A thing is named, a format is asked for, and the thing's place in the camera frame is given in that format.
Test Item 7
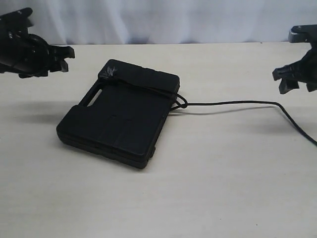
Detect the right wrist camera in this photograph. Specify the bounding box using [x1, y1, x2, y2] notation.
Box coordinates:
[288, 24, 317, 43]

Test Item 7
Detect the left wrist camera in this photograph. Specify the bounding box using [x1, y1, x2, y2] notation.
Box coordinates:
[0, 7, 34, 35]

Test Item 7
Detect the black plastic case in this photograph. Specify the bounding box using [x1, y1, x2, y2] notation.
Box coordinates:
[56, 59, 180, 169]

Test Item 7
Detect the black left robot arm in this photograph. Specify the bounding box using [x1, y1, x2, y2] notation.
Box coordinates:
[0, 32, 75, 78]

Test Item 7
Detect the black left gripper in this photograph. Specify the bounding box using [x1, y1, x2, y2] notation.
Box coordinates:
[16, 34, 75, 78]

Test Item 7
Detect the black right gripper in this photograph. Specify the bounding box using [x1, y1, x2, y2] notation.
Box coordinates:
[272, 49, 317, 94]

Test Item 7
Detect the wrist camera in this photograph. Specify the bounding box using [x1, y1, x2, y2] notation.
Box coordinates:
[288, 24, 317, 43]
[0, 7, 34, 35]

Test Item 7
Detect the white backdrop curtain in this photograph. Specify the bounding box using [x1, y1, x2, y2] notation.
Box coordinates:
[0, 0, 317, 45]

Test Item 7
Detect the black braided rope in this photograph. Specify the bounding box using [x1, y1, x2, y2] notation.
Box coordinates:
[101, 63, 317, 147]

